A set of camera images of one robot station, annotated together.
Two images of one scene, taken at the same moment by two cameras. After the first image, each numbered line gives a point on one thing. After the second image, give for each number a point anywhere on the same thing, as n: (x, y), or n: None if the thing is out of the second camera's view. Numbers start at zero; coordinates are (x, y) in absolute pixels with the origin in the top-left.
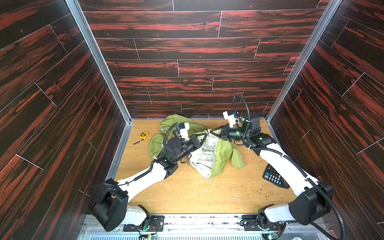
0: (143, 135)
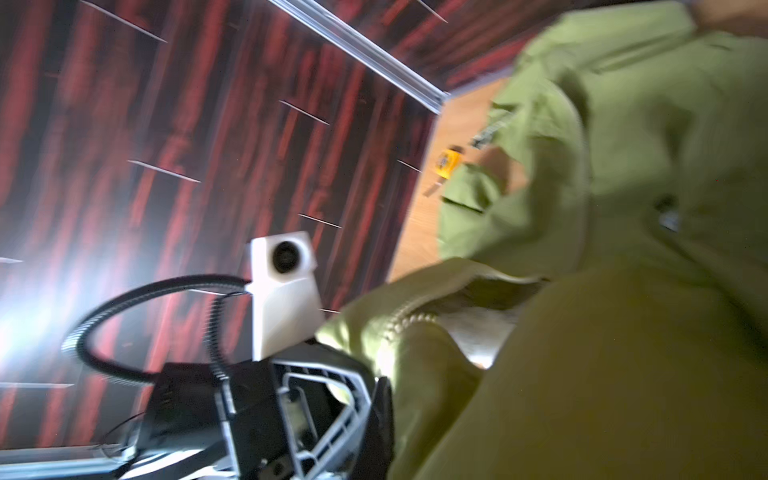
0: (447, 162)
